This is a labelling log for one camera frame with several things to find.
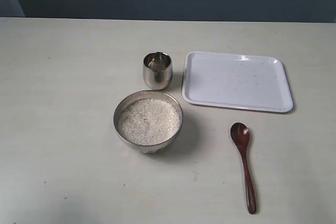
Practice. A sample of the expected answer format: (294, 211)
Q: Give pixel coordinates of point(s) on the dark red wooden spoon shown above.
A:
(240, 136)

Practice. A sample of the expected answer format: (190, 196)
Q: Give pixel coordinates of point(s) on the steel bowl of rice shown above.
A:
(148, 121)

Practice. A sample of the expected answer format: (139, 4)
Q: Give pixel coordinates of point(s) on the small steel cup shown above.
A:
(157, 70)

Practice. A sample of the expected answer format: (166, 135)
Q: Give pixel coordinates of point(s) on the white rectangular plastic tray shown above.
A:
(256, 83)

